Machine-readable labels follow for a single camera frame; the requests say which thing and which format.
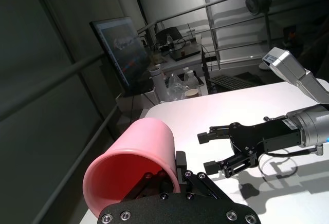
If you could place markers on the clear plastic bag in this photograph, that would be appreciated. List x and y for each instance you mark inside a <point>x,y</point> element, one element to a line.
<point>176,88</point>

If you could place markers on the black flat board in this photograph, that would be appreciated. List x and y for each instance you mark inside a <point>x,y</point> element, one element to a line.
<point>185,54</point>

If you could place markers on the black computer monitor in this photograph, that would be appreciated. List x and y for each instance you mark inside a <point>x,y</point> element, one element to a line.
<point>120,49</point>

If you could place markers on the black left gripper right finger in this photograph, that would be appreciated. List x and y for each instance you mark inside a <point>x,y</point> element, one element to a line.
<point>181,165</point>

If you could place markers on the grey metal guard railing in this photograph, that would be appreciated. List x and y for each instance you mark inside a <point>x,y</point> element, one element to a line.
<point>192,11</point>

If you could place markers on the brown paper cup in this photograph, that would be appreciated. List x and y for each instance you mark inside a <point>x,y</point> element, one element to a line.
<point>192,94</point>

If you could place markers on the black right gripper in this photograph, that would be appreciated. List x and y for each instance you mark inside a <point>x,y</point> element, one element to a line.
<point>272,136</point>

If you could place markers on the pink plastic cup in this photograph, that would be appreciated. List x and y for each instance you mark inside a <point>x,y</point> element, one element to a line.
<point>144,136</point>

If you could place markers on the white plastic pipe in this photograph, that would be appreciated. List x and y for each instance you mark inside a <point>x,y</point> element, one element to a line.
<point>159,85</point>

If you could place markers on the black mouse pad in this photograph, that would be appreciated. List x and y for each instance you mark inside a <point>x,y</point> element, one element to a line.
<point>250,76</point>

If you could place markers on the black keyboard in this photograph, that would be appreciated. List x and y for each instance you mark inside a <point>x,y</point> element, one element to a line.
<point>228,82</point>

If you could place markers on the thick grey handrail bar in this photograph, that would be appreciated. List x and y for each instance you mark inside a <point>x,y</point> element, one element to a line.
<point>51,84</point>

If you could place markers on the white side desk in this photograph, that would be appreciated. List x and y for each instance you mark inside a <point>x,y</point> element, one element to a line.
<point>185,66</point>

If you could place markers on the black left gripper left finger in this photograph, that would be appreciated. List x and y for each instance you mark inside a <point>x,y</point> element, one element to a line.
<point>154,183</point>

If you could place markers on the white plastic bottle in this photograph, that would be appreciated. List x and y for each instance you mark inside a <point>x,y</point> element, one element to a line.
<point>185,74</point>
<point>192,80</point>

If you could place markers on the black laptop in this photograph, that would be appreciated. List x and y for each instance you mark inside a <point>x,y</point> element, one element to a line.
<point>168,34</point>

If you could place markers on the clear water bottle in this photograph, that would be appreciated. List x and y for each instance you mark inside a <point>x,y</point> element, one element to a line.
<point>169,43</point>

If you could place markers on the white standing fan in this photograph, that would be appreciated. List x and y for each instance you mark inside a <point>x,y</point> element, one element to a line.
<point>258,1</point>

